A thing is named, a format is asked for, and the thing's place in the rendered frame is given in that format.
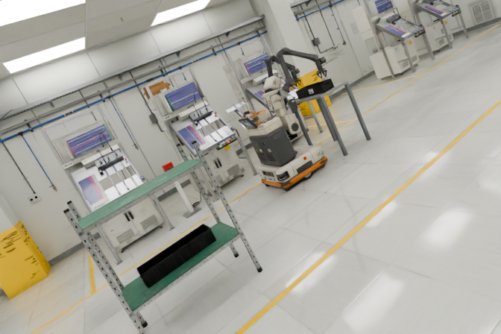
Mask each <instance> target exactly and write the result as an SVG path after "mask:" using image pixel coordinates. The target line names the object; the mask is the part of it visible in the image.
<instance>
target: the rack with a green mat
mask: <svg viewBox="0 0 501 334"><path fill-rule="evenodd" d="M192 145H193V147H194V149H195V151H196V153H197V155H198V157H199V158H200V159H199V160H189V159H188V157H187V156H186V154H185V152H184V150H183V148H182V146H181V144H180V143H179V144H177V145H176V146H177V148H178V150H179V152H180V154H181V156H182V158H183V160H184V162H182V163H181V164H179V165H177V166H175V167H174V168H171V169H169V170H168V171H166V172H164V173H162V174H161V175H159V176H157V177H155V178H154V179H152V180H150V181H148V182H147V183H144V184H143V185H141V186H139V187H137V188H136V189H134V190H132V191H130V192H128V193H127V194H125V195H123V196H121V197H120V198H117V199H116V200H114V201H112V202H110V203H109V204H107V205H105V206H103V207H102V208H100V209H97V210H96V211H95V212H92V213H90V214H89V215H87V216H85V217H84V218H81V216H80V214H79V212H78V211H77V209H76V208H75V206H74V204H73V203H72V201H68V202H67V204H68V206H69V208H70V209H69V208H68V209H65V210H64V211H63V212H64V213H65V215H66V217H67V218H68V220H69V222H70V223H71V225H72V226H73V228H74V229H75V231H76V233H77V234H78V236H79V237H80V239H81V241H82V242H83V244H84V246H85V247H86V249H87V250H88V252H89V254H90V255H91V257H92V258H93V260H94V261H95V264H96V265H97V266H98V268H99V270H100V271H101V273H102V274H103V276H104V278H105V279H106V281H107V282H108V284H109V285H110V288H111V289H112V290H113V292H114V294H115V295H116V297H117V298H118V300H119V302H120V303H121V305H122V306H123V308H124V309H125V311H126V313H127V314H128V316H129V318H130V319H131V320H132V322H133V324H134V326H135V327H136V329H137V330H138V332H139V334H147V333H146V332H145V331H144V329H143V328H145V327H146V326H147V325H148V323H147V321H145V319H144V318H143V317H142V315H141V313H140V311H141V310H142V309H144V308H145V307H146V306H147V305H149V304H150V303H152V302H153V301H154V300H156V299H157V298H158V297H160V296H161V295H162V294H164V293H165V292H167V291H168V290H169V289H171V288H172V287H173V286H175V285H176V284H178V283H179V282H180V281H181V280H183V279H184V278H186V277H187V276H189V275H190V274H191V273H192V272H194V271H195V270H197V269H198V268H200V267H201V266H202V265H203V264H205V263H206V262H208V261H209V260H210V259H212V258H213V257H214V256H216V255H217V254H218V253H220V252H221V251H223V250H224V249H225V248H227V247H228V246H230V249H231V251H232V252H233V255H234V257H235V258H236V257H238V256H239V254H238V252H237V251H236V249H235V247H234V245H233V243H234V242H235V241H236V240H237V239H239V238H241V239H242V241H243V243H244V245H245V247H246V249H247V251H248V253H249V255H250V257H251V259H252V260H253V263H254V265H255V266H256V269H257V271H258V272H261V271H262V267H261V265H260V264H259V262H258V260H257V258H256V256H255V254H254V252H253V250H252V248H251V246H250V245H249V243H248V241H247V239H246V237H245V235H244V233H243V231H242V229H241V227H240V225H239V223H238V221H237V220H236V217H235V215H234V214H233V211H232V210H231V208H230V205H229V204H228V202H227V199H226V198H225V196H224V194H223V192H222V190H221V188H220V186H219V184H218V182H217V180H216V179H215V176H214V174H213V173H212V171H211V169H210V167H209V165H208V163H207V161H206V159H205V157H204V155H203V153H202V151H201V149H200V147H199V145H198V144H197V142H196V140H195V141H193V142H192ZM201 166H204V168H205V170H206V172H207V174H208V176H209V178H210V180H211V181H212V184H213V186H214V187H215V190H216V191H217V193H218V196H219V197H220V199H221V201H222V203H223V205H224V207H225V209H226V211H227V213H228V215H229V217H230V218H231V220H232V222H233V224H234V226H235V228H234V227H231V226H230V225H227V224H225V223H223V222H221V220H220V218H219V217H218V215H217V213H216V211H215V209H214V207H213V205H212V203H211V201H210V200H209V198H208V196H207V194H206V192H205V190H204V188H203V187H202V185H201V182H200V181H199V179H198V176H197V175H196V173H195V170H196V169H198V168H200V167H201ZM190 173H191V174H192V176H193V178H194V180H195V182H196V184H197V186H198V188H199V189H200V191H201V194H202V195H203V197H204V199H205V201H206V203H207V205H208V207H209V209H210V211H211V212H212V214H213V216H214V218H215V220H216V222H217V224H215V225H213V226H212V227H211V231H212V233H213V235H214V237H215V239H216V241H215V242H213V243H212V244H211V245H209V246H208V247H206V248H205V249H203V250H202V251H201V252H200V253H198V254H196V255H195V256H194V257H192V258H191V259H190V260H188V261H187V262H185V263H183V264H182V265H181V266H180V267H178V268H177V269H175V270H174V271H172V272H171V273H170V274H168V275H167V276H166V277H164V278H162V279H161V280H160V281H159V282H157V283H155V284H154V285H153V286H152V287H150V288H148V287H147V286H146V285H145V283H144V282H143V280H142V278H141V277H140V276H139V277H137V278H136V279H135V280H133V281H132V282H130V283H128V284H127V285H126V286H123V284H122V282H121V280H120V279H119V277H118V276H117V274H116V272H115V271H114V270H113V267H112V266H111V264H110V263H109V261H108V260H107V258H106V256H105V255H104V253H103V251H102V250H101V248H100V247H99V245H98V243H97V241H96V240H95V238H94V237H93V235H92V234H91V232H90V231H91V230H93V229H95V228H96V227H98V226H100V225H102V224H103V223H105V222H107V221H109V220H110V219H112V218H114V217H116V216H117V215H119V214H121V213H122V212H124V211H126V210H127V209H130V208H131V207H133V206H135V205H136V204H138V203H140V202H141V201H143V200H145V199H146V198H149V197H150V196H152V195H153V194H155V193H157V192H159V191H160V190H162V189H164V188H166V187H167V186H169V185H171V184H173V183H174V182H176V181H178V180H179V179H181V178H182V177H185V176H186V175H188V174H190ZM70 210H71V211H72V213H73V214H74V216H75V217H76V219H77V220H78V223H77V221H76V219H75V217H74V216H73V214H72V213H71V211H70ZM85 234H86V235H87V237H88V238H89V240H88V238H87V237H86V235H85ZM89 241H91V243H92V245H93V246H92V245H91V244H90V242H89ZM93 247H94V248H95V250H94V248H93ZM95 251H97V253H98V254H97V253H96V252H95ZM98 255H99V256H98ZM99 257H101V260H102V261H103V262H102V261H101V260H100V258H99ZM103 263H104V264H105V266H106V267H107V268H105V266H104V264H103ZM107 269H108V271H109V272H110V274H111V275H112V277H113V278H112V277H111V276H110V274H109V272H108V271H107ZM113 279H114V280H115V282H116V284H117V285H118V287H119V288H120V290H121V291H120V290H119V288H118V287H117V285H116V284H115V282H114V281H113ZM121 292H122V293H121ZM136 316H137V317H136ZM137 318H138V319H139V321H140V322H141V324H140V322H139V321H138V319H137Z"/></svg>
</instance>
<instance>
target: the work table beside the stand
mask: <svg viewBox="0 0 501 334"><path fill-rule="evenodd" d="M333 85H334V87H333V88H332V89H329V90H327V91H326V92H323V93H320V94H317V95H312V96H309V97H305V98H300V99H297V100H295V101H296V104H299V103H302V102H305V101H311V100H315V99H316V101H317V102H318V106H319V107H320V110H321V112H322V115H323V117H324V120H325V122H326V123H327V127H328V128H329V131H330V133H331V136H332V138H333V141H334V142H336V141H338V144H339V146H340V148H341V151H342V153H343V155H344V156H347V155H348V153H347V150H346V148H345V146H344V143H343V142H342V139H341V136H340V134H339V132H338V129H337V127H336V125H335V122H334V120H333V117H332V115H331V113H330V110H329V108H328V106H327V103H326V101H325V99H324V96H325V95H328V94H329V93H331V92H333V91H335V90H336V89H338V88H340V87H342V86H345V88H346V90H347V94H348V95H349V98H350V101H351V103H352V105H353V108H354V110H355V112H356V115H357V118H358V120H359V123H360V125H361V127H362V130H363V132H364V135H365V138H366V140H367V141H369V140H371V137H370V135H369V132H368V129H367V128H366V125H365V122H364V120H363V118H362V114H361V113H360V110H359V108H358V105H357V103H356V100H355V98H354V96H353V93H352V90H351V88H350V85H349V83H348V81H344V82H341V83H336V84H333ZM294 114H295V116H296V118H297V119H298V121H299V124H300V127H301V130H302V131H303V134H304V136H305V138H306V141H307V143H308V145H312V142H311V140H310V138H309V135H308V133H307V131H306V128H305V127H304V124H303V122H302V120H301V117H300V115H299V113H298V111H297V112H295V113H294Z"/></svg>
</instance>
